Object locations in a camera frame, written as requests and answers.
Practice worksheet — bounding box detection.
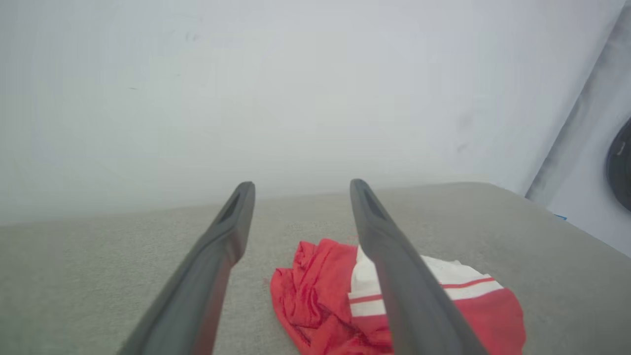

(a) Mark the black round object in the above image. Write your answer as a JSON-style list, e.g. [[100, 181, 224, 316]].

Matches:
[[606, 117, 631, 213]]

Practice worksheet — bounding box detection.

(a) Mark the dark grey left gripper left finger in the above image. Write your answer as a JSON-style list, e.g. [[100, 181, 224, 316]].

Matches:
[[117, 181, 256, 355]]

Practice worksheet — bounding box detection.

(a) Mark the red and white shirt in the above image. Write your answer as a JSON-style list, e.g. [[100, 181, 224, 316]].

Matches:
[[270, 239, 526, 355]]

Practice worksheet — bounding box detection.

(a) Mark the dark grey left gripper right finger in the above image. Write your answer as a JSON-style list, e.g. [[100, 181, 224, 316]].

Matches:
[[350, 179, 489, 355]]

